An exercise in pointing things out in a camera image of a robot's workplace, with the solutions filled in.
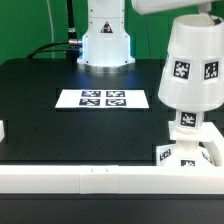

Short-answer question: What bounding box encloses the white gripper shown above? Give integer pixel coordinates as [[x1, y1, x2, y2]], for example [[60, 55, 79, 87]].
[[131, 0, 222, 25]]

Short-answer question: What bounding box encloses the white lamp shade cone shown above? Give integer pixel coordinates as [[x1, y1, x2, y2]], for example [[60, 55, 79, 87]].
[[158, 14, 224, 112]]

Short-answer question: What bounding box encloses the white lamp bulb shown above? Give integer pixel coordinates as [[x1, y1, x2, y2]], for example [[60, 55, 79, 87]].
[[175, 110, 204, 133]]

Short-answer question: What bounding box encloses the white lamp base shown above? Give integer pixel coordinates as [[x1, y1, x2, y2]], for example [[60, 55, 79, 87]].
[[156, 121, 216, 167]]

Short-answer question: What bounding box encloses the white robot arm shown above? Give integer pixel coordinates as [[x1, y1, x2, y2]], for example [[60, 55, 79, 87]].
[[77, 0, 218, 73]]

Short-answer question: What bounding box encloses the white right fence bar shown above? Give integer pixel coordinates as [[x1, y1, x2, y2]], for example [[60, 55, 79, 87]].
[[202, 122, 224, 167]]

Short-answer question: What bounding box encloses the white fence bar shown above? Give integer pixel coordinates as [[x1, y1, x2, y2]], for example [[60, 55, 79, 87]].
[[0, 165, 224, 194], [202, 122, 224, 167]]

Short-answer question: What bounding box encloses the white marker sheet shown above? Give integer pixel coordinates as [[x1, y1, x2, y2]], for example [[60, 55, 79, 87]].
[[55, 89, 149, 109]]

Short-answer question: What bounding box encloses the white front fence bar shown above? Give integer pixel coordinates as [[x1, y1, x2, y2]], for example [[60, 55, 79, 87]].
[[0, 165, 224, 194]]

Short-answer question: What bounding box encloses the white left fence block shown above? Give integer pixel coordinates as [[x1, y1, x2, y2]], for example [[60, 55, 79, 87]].
[[0, 120, 5, 142]]

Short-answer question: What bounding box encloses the black cable bundle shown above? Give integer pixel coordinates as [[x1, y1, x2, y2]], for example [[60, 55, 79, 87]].
[[26, 0, 83, 60]]

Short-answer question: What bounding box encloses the thin white cable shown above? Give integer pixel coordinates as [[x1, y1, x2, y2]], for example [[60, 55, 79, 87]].
[[46, 0, 55, 44]]

